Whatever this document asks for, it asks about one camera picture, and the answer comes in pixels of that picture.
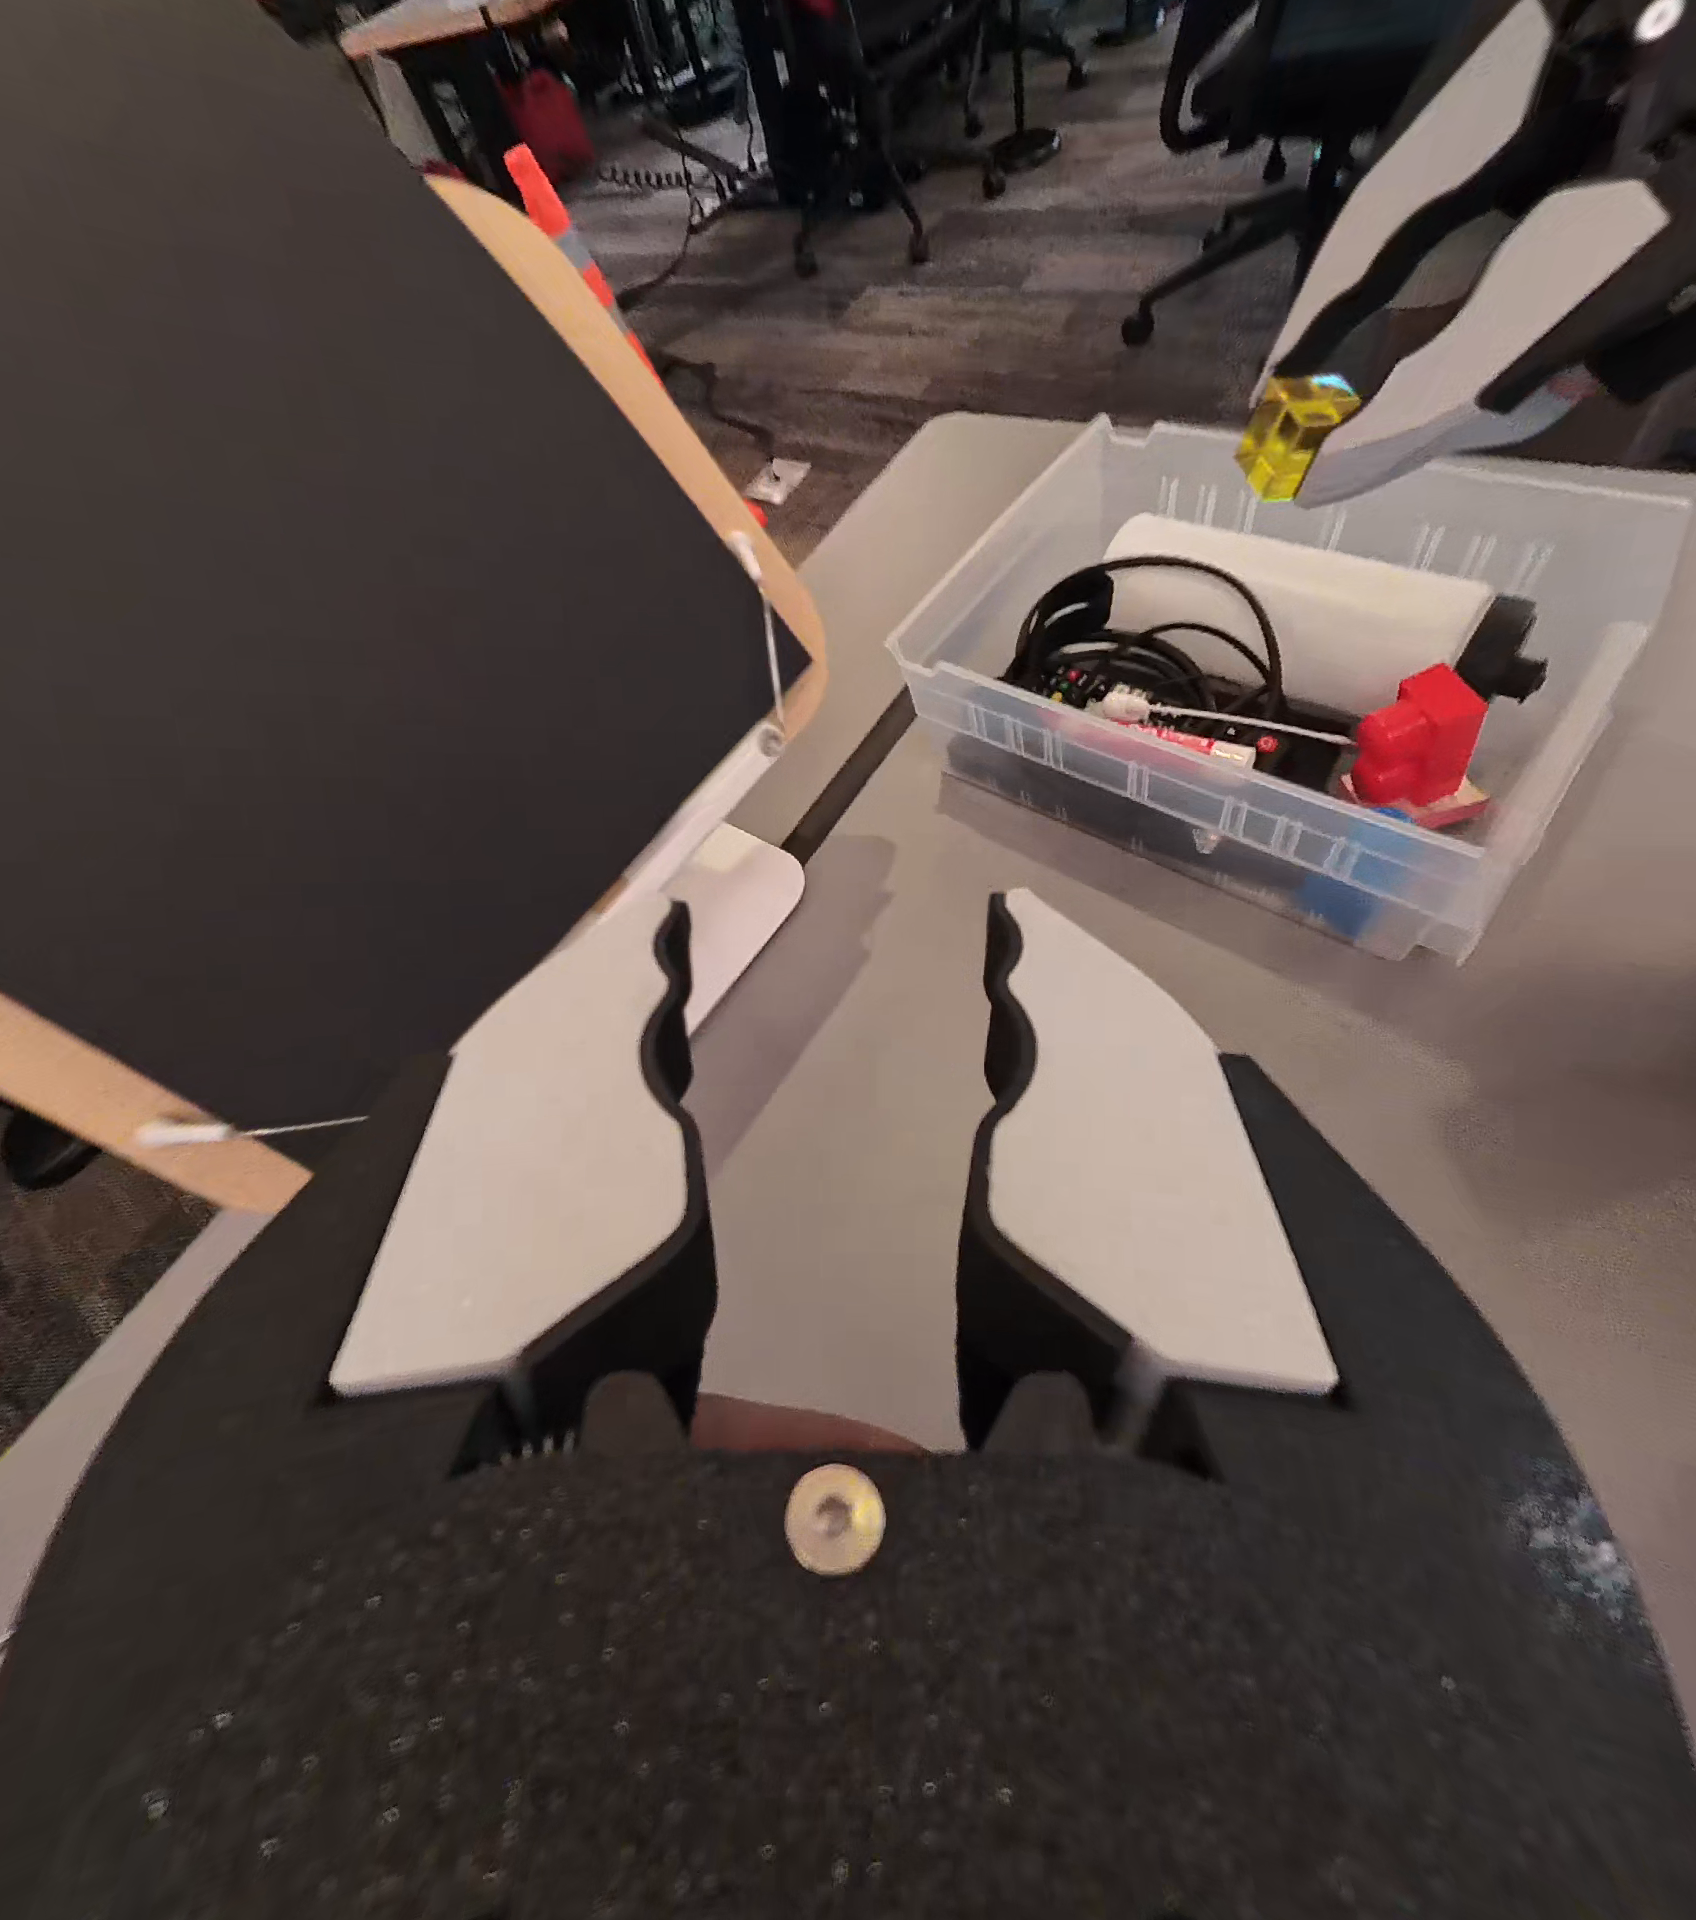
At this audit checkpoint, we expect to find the clear plastic storage box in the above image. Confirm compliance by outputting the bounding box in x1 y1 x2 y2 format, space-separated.
883 413 1693 966

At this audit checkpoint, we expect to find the white packet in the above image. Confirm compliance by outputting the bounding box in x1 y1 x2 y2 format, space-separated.
1099 511 1543 709

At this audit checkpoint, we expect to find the red marker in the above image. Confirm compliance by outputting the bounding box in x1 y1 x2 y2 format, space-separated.
1088 712 1264 773

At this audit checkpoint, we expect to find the black cable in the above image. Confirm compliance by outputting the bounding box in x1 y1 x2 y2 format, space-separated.
1003 553 1293 726

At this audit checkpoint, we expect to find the yellow transparent cube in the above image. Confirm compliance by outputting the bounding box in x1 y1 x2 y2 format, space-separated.
1234 373 1364 504

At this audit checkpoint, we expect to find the orange traffic cone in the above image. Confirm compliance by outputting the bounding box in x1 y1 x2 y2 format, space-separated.
502 142 670 396

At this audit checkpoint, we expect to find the grey desk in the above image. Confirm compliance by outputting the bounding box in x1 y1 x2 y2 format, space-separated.
0 412 1696 1920

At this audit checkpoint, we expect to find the black office chair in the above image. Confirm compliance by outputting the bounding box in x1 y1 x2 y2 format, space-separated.
1119 0 1479 349

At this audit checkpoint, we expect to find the red bin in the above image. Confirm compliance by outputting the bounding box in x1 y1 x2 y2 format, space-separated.
493 65 597 186

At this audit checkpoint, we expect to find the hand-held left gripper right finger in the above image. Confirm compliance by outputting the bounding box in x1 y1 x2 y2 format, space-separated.
956 887 1341 1449

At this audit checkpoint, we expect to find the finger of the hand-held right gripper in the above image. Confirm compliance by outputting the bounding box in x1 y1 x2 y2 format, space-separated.
1297 175 1676 509
1257 0 1557 398

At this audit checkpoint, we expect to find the blue single-stud block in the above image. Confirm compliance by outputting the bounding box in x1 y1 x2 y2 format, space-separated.
1293 851 1424 943

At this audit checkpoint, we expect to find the black panel with wooden edge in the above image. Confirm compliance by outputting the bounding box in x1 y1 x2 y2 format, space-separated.
0 0 831 1218

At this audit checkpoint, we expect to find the black remote control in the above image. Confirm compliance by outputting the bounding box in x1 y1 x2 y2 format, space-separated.
1027 660 1337 793

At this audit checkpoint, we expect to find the white clamp plate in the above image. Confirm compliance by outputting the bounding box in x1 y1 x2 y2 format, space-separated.
667 822 808 1039

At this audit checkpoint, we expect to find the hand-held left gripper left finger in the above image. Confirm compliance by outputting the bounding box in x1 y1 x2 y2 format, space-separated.
325 899 720 1449

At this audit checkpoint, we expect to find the red two-stud block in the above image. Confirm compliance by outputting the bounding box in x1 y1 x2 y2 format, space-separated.
1346 661 1490 811

